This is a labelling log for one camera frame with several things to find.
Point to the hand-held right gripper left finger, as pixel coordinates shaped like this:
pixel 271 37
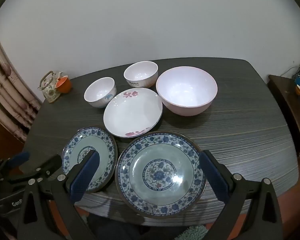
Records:
pixel 86 175

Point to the large pink bowl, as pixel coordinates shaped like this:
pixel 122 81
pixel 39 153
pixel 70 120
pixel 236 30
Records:
pixel 187 87

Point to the orange cup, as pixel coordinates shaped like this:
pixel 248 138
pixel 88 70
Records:
pixel 65 85

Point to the floral ceramic teapot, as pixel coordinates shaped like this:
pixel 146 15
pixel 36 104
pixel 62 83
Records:
pixel 50 90

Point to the white bowl with blue print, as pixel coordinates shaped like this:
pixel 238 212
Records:
pixel 97 92

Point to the small blue patterned plate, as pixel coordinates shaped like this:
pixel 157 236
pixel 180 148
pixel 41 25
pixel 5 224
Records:
pixel 100 142

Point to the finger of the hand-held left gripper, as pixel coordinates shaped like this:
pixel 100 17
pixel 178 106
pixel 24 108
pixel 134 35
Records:
pixel 20 158
pixel 48 163

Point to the beige patterned curtain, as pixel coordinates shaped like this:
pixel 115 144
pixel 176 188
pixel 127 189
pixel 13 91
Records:
pixel 10 92

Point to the green shaggy rug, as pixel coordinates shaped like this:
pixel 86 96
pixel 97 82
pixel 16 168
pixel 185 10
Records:
pixel 190 233

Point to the dark wooden side cabinet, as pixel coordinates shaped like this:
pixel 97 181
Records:
pixel 287 100

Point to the white bowl with dark lettering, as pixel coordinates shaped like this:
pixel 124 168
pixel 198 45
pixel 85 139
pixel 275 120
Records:
pixel 140 73

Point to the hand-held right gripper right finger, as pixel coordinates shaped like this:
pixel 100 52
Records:
pixel 213 177

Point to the large blue patterned plate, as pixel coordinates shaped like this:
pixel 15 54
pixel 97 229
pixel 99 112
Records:
pixel 160 172

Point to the white plate with pink flowers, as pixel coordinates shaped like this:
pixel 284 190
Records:
pixel 132 112

